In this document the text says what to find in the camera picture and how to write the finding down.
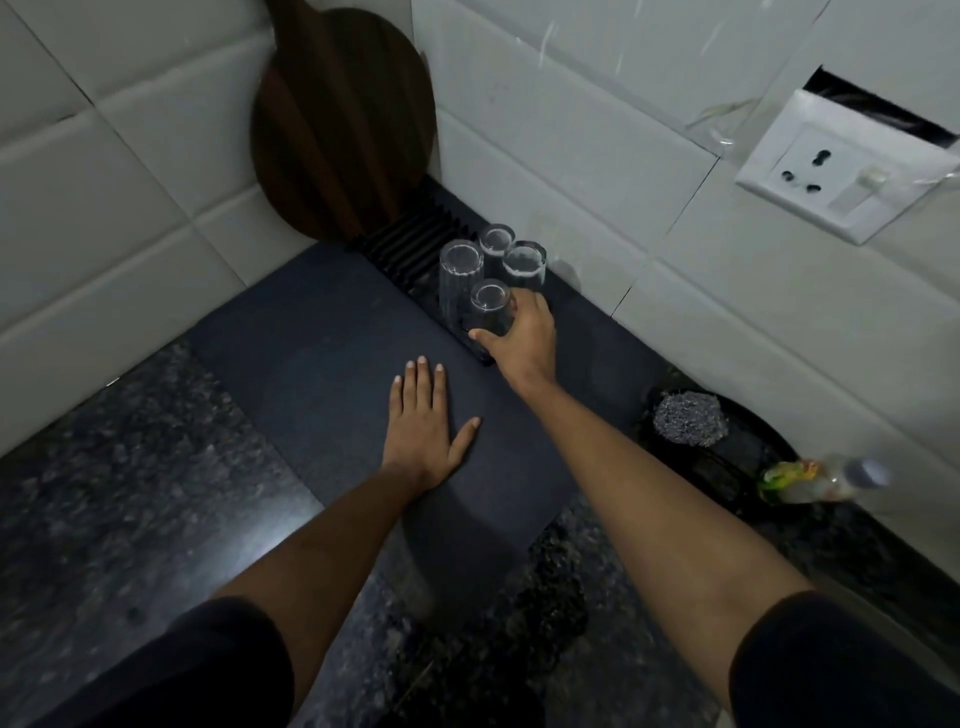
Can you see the clear plastic dish soap bottle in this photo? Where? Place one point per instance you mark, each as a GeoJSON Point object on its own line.
{"type": "Point", "coordinates": [821, 480]}

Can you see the person's left middle finger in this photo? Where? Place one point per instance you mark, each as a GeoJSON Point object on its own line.
{"type": "Point", "coordinates": [420, 390]}

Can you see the round dark wooden cutting board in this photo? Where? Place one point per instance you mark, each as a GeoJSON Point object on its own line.
{"type": "Point", "coordinates": [341, 124]}

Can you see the small clear drinking glass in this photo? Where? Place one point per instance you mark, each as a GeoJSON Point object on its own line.
{"type": "Point", "coordinates": [496, 244]}

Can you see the person's right thumb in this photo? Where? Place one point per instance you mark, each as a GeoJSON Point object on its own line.
{"type": "Point", "coordinates": [491, 342]}

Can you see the person's left hand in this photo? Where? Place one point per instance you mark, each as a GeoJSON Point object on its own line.
{"type": "Point", "coordinates": [420, 435]}

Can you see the person's black left sleeve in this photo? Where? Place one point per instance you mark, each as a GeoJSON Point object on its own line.
{"type": "Point", "coordinates": [180, 667]}

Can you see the black round dish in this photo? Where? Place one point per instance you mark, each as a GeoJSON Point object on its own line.
{"type": "Point", "coordinates": [720, 457]}

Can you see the black ribbed drying rack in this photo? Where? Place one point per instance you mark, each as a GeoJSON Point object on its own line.
{"type": "Point", "coordinates": [420, 247]}

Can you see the tall ribbed clear glass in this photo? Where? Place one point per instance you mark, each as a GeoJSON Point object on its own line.
{"type": "Point", "coordinates": [459, 281]}

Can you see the white wall socket with switch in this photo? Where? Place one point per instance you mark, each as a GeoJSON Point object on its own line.
{"type": "Point", "coordinates": [844, 169]}

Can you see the person's black right sleeve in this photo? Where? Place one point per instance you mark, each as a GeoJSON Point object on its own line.
{"type": "Point", "coordinates": [840, 664]}

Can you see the dark grey drying mat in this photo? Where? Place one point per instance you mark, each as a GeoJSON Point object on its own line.
{"type": "Point", "coordinates": [360, 375]}

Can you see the person's right forearm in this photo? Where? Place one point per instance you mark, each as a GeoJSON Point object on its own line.
{"type": "Point", "coordinates": [645, 525]}

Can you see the person's left thumb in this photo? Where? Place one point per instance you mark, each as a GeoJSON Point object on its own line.
{"type": "Point", "coordinates": [461, 442]}

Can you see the person's black sleeve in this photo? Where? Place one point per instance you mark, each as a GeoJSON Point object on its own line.
{"type": "Point", "coordinates": [840, 664]}
{"type": "Point", "coordinates": [180, 667]}

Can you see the short clear drinking glass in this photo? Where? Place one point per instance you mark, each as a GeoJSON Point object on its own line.
{"type": "Point", "coordinates": [491, 307]}

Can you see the clear faceted drinking glass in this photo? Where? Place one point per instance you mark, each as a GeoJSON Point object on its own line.
{"type": "Point", "coordinates": [524, 266]}

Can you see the person's right hand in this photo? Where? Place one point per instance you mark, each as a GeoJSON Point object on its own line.
{"type": "Point", "coordinates": [529, 337]}

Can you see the steel wool scrubber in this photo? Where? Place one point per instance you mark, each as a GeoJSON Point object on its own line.
{"type": "Point", "coordinates": [688, 420]}

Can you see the person's left forearm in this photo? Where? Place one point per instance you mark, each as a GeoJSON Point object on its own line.
{"type": "Point", "coordinates": [330, 555]}

